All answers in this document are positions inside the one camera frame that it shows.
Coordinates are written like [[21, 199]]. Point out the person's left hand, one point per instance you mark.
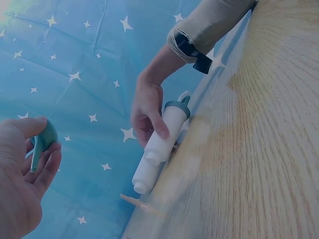
[[15, 174]]

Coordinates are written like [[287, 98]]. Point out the person's right hand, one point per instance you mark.
[[147, 99]]

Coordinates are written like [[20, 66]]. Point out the person's right fingers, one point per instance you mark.
[[140, 132]]

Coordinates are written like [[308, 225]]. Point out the person's left fingers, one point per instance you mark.
[[51, 164]]

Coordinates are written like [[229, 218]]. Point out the person's right thumb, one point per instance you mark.
[[160, 117]]

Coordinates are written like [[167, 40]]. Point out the person's left thumb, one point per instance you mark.
[[27, 125]]

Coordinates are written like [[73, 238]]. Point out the white bottle with teal cap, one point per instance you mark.
[[172, 129]]

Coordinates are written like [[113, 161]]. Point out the teal funnel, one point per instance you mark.
[[50, 139]]

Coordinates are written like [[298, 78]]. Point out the person's right forearm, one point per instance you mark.
[[209, 22]]

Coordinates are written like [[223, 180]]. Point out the white uncapped bottle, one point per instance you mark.
[[147, 174]]

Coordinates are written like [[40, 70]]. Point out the black wrist band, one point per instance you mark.
[[199, 61]]

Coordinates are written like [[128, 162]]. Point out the beige flat stick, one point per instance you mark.
[[139, 203]]

